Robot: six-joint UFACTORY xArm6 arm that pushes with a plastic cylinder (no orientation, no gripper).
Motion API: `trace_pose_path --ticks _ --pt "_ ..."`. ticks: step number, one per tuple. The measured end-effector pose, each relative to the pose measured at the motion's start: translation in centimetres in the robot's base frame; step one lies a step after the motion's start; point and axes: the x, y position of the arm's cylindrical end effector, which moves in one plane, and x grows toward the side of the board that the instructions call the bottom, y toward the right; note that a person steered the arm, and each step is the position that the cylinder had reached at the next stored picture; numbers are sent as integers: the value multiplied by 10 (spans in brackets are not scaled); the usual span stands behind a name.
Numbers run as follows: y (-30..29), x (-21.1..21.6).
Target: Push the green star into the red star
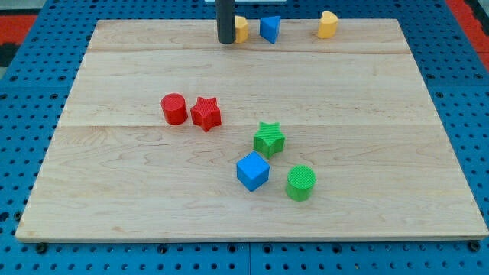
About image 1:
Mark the light wooden board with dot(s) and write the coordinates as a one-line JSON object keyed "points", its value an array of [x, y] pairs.
{"points": [[354, 108]]}

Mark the red cylinder block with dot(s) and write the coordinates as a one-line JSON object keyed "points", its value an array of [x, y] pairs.
{"points": [[174, 108]]}

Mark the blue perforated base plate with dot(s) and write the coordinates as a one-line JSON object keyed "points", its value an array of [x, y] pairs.
{"points": [[38, 80]]}

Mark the green star block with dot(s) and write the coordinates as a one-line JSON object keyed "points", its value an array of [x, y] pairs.
{"points": [[269, 139]]}

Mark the red star block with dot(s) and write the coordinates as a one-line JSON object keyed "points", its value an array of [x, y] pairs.
{"points": [[206, 113]]}

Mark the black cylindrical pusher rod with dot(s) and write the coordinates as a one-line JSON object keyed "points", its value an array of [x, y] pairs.
{"points": [[225, 20]]}

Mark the yellow heart block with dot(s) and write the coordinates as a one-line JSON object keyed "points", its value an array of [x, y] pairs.
{"points": [[328, 24]]}

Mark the blue cube block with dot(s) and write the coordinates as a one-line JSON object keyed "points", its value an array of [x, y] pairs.
{"points": [[253, 171]]}

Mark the blue triangle block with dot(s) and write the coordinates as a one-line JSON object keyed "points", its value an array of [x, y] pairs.
{"points": [[270, 28]]}

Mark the green cylinder block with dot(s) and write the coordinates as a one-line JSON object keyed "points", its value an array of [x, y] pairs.
{"points": [[300, 182]]}

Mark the yellow block behind rod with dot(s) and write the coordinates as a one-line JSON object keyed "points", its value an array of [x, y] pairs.
{"points": [[241, 29]]}

